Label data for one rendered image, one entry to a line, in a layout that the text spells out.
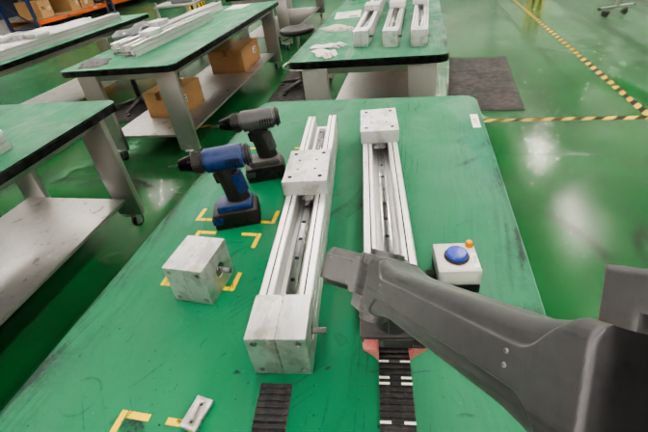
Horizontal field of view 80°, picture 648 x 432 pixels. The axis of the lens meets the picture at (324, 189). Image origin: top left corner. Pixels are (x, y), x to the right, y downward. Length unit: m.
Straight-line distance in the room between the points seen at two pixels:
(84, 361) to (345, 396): 0.50
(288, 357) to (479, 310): 0.48
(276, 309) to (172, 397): 0.23
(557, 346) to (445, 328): 0.09
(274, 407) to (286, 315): 0.13
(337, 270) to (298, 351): 0.17
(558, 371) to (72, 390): 0.80
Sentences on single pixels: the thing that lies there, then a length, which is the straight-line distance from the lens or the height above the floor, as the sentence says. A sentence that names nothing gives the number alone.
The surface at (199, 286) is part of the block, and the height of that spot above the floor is 0.83.
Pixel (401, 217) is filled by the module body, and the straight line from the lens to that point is 0.86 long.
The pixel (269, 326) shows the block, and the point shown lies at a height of 0.87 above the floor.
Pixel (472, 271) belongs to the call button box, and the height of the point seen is 0.84.
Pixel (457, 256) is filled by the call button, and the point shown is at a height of 0.85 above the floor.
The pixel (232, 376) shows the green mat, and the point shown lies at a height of 0.78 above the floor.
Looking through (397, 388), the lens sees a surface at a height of 0.81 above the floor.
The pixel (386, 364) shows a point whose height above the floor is 0.80.
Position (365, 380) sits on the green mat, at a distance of 0.71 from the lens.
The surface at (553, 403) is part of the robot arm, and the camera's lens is 0.20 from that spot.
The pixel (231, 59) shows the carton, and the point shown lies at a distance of 4.47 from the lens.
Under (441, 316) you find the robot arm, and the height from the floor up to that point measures 1.17.
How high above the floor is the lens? 1.40
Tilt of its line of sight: 33 degrees down
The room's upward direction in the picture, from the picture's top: 8 degrees counter-clockwise
